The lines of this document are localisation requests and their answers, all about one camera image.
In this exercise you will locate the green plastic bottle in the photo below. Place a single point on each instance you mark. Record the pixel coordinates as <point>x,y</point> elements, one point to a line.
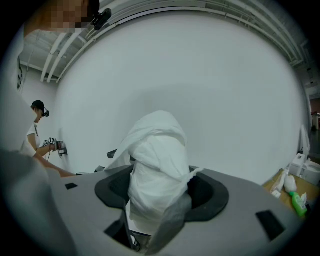
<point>298,203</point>

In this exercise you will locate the person's head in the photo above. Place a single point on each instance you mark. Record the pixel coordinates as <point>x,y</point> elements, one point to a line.
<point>62,15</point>

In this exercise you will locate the black wall roll holder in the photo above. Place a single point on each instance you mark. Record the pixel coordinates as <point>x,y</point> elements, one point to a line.
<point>112,153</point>

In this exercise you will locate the another person's forearm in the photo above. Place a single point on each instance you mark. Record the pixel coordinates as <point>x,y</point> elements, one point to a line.
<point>43,150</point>

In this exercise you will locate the black head camera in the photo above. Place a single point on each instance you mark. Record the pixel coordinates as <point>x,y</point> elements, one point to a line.
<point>101,18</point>

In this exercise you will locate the small white crumpled tissue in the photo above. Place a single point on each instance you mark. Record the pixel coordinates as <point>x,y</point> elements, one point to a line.
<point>304,197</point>

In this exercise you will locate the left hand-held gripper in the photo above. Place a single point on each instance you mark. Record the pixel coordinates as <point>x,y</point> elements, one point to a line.
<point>81,173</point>

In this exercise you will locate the person's left forearm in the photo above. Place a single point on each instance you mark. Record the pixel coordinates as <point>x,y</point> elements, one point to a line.
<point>55,168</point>

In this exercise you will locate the small black wall holder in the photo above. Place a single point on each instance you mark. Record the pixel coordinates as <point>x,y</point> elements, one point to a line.
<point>63,151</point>

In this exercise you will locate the person's white shirt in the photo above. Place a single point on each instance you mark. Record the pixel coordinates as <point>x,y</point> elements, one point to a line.
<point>15,112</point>

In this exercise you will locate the small white box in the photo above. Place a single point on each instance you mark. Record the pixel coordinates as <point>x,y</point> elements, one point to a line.
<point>276,194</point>

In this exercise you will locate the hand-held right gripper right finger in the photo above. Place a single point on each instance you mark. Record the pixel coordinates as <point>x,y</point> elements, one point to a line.
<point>237,200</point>

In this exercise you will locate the white crumpled bag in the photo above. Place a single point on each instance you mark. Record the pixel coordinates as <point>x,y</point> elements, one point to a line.
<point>290,182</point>

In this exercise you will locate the brown cardboard box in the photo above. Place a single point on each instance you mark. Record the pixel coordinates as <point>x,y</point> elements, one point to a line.
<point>283,200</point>

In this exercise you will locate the white toilet paper roll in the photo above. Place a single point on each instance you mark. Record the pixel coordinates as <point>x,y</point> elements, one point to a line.
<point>160,162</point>

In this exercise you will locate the beige wrapped package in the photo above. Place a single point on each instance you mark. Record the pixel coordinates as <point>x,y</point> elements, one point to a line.
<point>280,180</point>

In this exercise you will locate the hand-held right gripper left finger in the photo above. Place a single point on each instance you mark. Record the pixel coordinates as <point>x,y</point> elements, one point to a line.
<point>87,200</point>

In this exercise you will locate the white square box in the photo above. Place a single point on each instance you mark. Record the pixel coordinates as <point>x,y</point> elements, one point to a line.
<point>300,165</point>

